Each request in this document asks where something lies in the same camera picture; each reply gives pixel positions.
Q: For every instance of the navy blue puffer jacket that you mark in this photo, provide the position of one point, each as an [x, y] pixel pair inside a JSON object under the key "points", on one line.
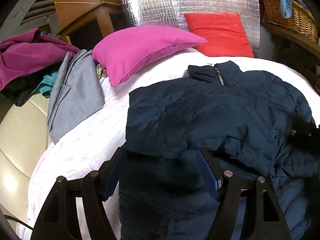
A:
{"points": [[246, 118]]}

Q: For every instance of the cream leather sofa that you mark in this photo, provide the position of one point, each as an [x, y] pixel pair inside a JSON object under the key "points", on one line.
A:
{"points": [[23, 138]]}

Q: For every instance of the grey garment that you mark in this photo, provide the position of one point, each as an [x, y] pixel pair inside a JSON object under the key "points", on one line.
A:
{"points": [[76, 95]]}

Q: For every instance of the wooden side table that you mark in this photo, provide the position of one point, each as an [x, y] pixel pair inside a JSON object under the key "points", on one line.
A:
{"points": [[295, 51]]}

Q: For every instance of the purple fleece jacket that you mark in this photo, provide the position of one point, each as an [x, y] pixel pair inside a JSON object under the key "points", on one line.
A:
{"points": [[26, 53]]}

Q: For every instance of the wicker basket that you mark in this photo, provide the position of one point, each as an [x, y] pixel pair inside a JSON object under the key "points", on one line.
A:
{"points": [[301, 21]]}

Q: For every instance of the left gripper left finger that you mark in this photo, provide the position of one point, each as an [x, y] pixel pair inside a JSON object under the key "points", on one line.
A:
{"points": [[111, 172]]}

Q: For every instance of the white bed quilt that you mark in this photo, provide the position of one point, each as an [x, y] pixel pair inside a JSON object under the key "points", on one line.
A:
{"points": [[95, 139]]}

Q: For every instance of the teal garment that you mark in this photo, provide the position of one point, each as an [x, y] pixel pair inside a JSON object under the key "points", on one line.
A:
{"points": [[46, 85]]}

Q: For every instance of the magenta pillow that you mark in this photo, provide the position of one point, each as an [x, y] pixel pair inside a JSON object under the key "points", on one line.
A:
{"points": [[127, 51]]}

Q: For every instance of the silver foil insulation panel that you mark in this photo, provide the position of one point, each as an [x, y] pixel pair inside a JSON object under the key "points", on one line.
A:
{"points": [[171, 13]]}

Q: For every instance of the red pillow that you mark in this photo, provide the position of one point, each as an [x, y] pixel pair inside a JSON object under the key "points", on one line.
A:
{"points": [[224, 33]]}

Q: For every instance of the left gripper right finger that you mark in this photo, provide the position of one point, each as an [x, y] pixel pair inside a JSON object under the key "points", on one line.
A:
{"points": [[211, 172]]}

